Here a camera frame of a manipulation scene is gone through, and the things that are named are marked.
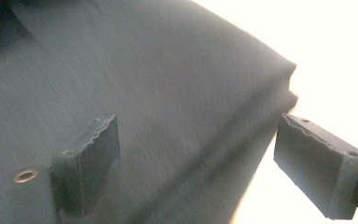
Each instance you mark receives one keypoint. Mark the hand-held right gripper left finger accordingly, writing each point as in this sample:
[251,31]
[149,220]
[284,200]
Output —
[87,168]

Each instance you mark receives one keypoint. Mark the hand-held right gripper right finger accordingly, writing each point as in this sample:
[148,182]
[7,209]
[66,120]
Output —
[320,168]

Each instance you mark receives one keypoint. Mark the dark pleated skirt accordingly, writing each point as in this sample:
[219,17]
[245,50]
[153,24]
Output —
[155,81]

